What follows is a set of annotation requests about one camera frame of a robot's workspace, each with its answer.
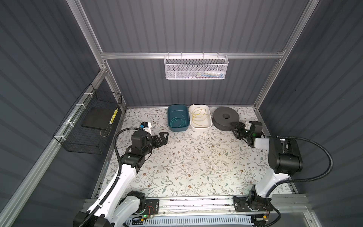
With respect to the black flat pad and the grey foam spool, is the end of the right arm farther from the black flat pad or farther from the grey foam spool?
the black flat pad

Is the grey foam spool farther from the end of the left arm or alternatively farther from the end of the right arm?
the end of the left arm

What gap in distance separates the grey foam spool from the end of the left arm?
461 mm

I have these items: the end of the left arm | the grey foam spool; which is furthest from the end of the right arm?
the end of the left arm

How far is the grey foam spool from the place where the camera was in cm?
105

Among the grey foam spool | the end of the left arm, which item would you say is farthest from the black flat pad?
the grey foam spool

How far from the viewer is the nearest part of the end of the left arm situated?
59 cm

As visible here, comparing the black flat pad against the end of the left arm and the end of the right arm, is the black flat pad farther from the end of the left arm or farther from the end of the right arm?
A: the end of the right arm

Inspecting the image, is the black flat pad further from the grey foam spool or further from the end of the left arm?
the grey foam spool
